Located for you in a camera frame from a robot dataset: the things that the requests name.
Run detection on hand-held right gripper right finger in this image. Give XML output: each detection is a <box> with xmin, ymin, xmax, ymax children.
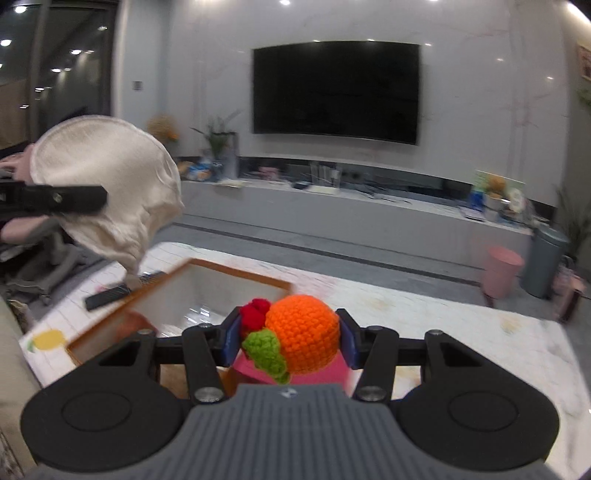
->
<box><xmin>335</xmin><ymin>306</ymin><xmax>482</xmax><ymax>405</ymax></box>

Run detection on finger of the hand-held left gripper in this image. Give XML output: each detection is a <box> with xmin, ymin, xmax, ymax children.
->
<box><xmin>0</xmin><ymin>181</ymin><xmax>109</xmax><ymax>217</ymax></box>

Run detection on dried yellow flowers in vase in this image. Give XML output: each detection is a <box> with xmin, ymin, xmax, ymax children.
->
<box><xmin>146</xmin><ymin>114</ymin><xmax>180</xmax><ymax>145</ymax></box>

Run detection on crochet orange fruit toy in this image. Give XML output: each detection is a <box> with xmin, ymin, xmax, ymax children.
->
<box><xmin>237</xmin><ymin>294</ymin><xmax>342</xmax><ymax>387</ymax></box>

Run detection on white router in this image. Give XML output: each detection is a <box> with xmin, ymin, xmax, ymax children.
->
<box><xmin>308</xmin><ymin>162</ymin><xmax>343</xmax><ymax>195</ymax></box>

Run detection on colourful snack bags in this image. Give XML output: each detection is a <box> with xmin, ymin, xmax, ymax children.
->
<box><xmin>177</xmin><ymin>159</ymin><xmax>214</xmax><ymax>182</ymax></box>

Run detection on yellow fruit card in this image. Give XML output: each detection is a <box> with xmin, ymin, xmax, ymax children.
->
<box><xmin>27</xmin><ymin>329</ymin><xmax>66</xmax><ymax>354</ymax></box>

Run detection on grey trash can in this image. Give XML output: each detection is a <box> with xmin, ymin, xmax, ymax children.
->
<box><xmin>521</xmin><ymin>225</ymin><xmax>572</xmax><ymax>299</ymax></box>

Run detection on grey television console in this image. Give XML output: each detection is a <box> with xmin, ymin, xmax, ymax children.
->
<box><xmin>178</xmin><ymin>154</ymin><xmax>539</xmax><ymax>280</ymax></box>

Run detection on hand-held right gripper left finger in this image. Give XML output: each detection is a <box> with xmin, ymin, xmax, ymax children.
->
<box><xmin>99</xmin><ymin>307</ymin><xmax>242</xmax><ymax>406</ymax></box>

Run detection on cream cloth pouch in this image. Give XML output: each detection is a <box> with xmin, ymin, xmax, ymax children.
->
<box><xmin>28</xmin><ymin>115</ymin><xmax>185</xmax><ymax>289</ymax></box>

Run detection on plush bear gift box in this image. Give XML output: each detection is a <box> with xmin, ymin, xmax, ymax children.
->
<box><xmin>470</xmin><ymin>170</ymin><xmax>528</xmax><ymax>223</ymax></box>

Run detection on tall green potted plant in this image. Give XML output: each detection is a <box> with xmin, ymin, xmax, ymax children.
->
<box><xmin>553</xmin><ymin>184</ymin><xmax>591</xmax><ymax>260</ymax></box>

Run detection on green plant in glass vase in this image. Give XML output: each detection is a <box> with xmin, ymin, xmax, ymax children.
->
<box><xmin>191</xmin><ymin>110</ymin><xmax>244</xmax><ymax>182</ymax></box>

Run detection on pink waste bin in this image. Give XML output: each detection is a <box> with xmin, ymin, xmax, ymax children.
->
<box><xmin>479</xmin><ymin>246</ymin><xmax>526</xmax><ymax>308</ymax></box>

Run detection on orange storage box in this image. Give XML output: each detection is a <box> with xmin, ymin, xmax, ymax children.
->
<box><xmin>66</xmin><ymin>257</ymin><xmax>295</xmax><ymax>401</ymax></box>

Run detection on pink transparent box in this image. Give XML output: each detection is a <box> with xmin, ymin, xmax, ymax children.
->
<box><xmin>231</xmin><ymin>347</ymin><xmax>354</xmax><ymax>398</ymax></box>

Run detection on black wall television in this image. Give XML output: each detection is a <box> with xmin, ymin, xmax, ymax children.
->
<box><xmin>251</xmin><ymin>40</ymin><xmax>422</xmax><ymax>147</ymax></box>

